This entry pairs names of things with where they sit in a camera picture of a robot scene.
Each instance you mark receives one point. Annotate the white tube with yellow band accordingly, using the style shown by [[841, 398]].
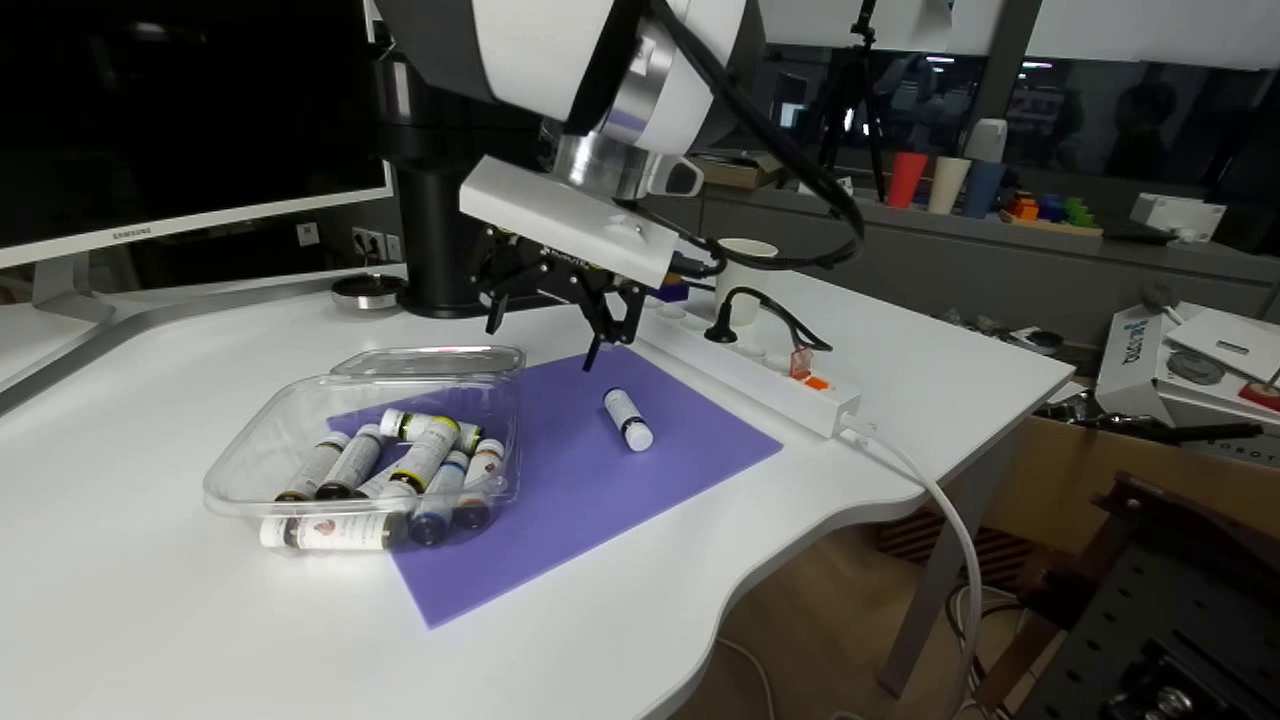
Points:
[[425, 426]]

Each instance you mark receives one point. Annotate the red cup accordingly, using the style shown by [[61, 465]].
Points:
[[904, 183]]

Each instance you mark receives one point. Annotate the white tube with red print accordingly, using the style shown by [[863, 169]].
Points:
[[324, 532]]

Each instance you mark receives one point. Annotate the white camera box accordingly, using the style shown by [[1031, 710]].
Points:
[[565, 218]]

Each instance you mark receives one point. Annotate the round black metal tray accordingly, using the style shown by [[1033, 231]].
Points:
[[367, 291]]

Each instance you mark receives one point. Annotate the black coffee machine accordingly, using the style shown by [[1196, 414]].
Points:
[[432, 255]]

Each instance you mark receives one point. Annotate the brown cardboard box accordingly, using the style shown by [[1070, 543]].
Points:
[[743, 169]]

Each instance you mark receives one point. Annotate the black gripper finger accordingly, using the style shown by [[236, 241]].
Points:
[[500, 306], [604, 325]]

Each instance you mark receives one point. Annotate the purple paper mat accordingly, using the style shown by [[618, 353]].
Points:
[[601, 495]]

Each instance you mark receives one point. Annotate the white printed cardboard box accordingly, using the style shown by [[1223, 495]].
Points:
[[1195, 360]]

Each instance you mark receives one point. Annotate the green toy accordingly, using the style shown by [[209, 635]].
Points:
[[1077, 215]]

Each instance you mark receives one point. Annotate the white tube with dark cap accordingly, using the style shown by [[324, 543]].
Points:
[[482, 481], [441, 496]]

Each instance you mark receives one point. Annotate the blue cup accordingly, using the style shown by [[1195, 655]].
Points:
[[980, 190]]

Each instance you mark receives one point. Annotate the white tube with black cap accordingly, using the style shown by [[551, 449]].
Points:
[[316, 465], [353, 460]]

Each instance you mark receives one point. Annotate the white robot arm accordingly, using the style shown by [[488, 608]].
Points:
[[534, 52]]

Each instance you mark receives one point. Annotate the white power strip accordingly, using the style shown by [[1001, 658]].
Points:
[[745, 364]]

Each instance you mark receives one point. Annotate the blue and orange block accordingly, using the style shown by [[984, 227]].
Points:
[[674, 291]]

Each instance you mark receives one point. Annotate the long white tube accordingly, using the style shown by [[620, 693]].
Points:
[[419, 471]]

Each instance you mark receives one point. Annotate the black tripod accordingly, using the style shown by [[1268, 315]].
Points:
[[863, 104]]

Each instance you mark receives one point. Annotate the clear plastic bowl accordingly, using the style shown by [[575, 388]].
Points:
[[272, 432]]

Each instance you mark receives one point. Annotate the orange toy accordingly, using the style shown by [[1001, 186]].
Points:
[[1020, 209]]

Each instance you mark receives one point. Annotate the black computer monitor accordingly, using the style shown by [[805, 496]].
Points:
[[175, 94]]

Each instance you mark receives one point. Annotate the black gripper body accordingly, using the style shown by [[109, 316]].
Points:
[[552, 274]]

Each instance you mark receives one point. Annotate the beige cup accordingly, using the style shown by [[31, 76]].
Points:
[[948, 186]]

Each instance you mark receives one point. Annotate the grey cup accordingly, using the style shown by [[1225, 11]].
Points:
[[988, 138]]

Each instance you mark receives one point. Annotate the small white box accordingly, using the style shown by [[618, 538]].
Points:
[[1179, 218]]

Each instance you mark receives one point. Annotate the white paper cup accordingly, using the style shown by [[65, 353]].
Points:
[[745, 281]]

